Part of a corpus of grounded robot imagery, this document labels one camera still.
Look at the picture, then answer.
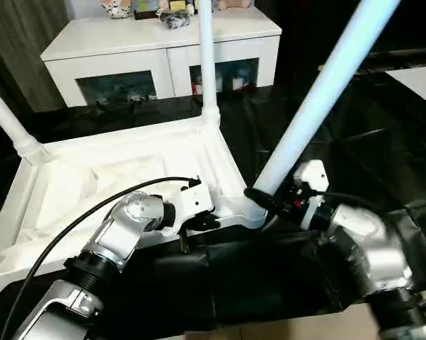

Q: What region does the white plastic table top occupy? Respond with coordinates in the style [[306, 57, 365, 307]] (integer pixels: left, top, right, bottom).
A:
[[0, 118, 270, 288]]

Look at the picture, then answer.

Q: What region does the white plastic table leg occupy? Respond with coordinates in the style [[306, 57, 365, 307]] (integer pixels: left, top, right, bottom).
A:
[[251, 0, 402, 201], [197, 0, 221, 129], [0, 79, 48, 166]]

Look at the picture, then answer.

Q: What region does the black mat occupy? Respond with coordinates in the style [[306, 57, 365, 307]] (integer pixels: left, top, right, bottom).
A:
[[0, 74, 426, 332]]

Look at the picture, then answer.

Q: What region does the white long board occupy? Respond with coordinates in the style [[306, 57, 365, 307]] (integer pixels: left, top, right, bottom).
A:
[[384, 66, 426, 108]]

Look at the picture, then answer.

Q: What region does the white low cabinet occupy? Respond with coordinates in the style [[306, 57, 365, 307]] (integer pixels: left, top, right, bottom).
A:
[[40, 6, 284, 108]]

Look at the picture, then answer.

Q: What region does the brown teddy bear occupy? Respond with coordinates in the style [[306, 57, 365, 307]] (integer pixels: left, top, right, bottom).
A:
[[217, 0, 255, 11]]

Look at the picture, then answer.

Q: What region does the row of picture frames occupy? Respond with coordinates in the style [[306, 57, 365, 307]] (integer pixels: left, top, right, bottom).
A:
[[133, 0, 200, 21]]

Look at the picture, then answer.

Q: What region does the spotted white ornament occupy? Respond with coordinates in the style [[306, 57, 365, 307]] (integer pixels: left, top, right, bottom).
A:
[[100, 0, 133, 21]]

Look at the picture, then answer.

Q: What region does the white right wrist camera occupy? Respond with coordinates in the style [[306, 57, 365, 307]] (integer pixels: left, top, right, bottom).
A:
[[292, 159, 330, 230]]

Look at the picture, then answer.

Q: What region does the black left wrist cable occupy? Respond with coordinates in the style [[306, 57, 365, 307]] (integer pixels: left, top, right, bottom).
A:
[[0, 176, 202, 340]]

